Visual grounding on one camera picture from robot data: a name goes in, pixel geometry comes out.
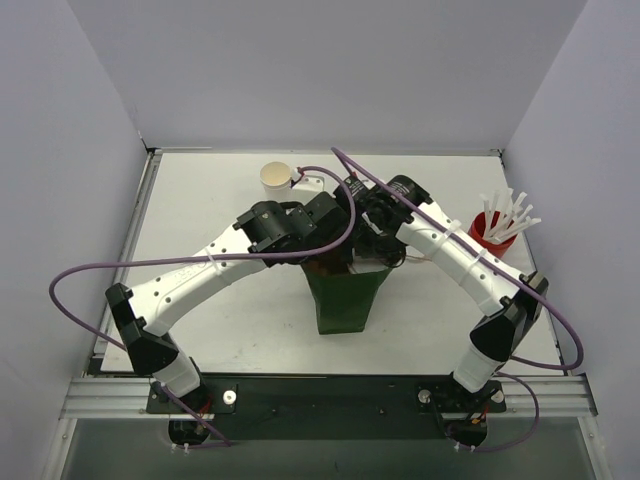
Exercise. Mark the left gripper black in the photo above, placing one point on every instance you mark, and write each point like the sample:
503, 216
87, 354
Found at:
338, 220

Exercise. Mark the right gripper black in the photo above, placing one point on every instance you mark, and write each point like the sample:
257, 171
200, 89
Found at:
373, 240

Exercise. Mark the brown green paper bag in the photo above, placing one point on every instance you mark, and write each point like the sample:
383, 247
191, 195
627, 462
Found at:
344, 292

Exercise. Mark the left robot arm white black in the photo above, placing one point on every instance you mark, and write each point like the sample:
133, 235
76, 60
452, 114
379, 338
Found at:
269, 233

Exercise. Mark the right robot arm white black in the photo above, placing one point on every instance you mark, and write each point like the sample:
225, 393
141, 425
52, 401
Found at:
402, 214

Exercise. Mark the white wrapped straws bundle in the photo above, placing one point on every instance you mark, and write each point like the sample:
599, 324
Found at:
505, 216

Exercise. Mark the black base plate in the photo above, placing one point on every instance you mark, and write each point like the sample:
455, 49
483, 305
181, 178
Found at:
343, 407

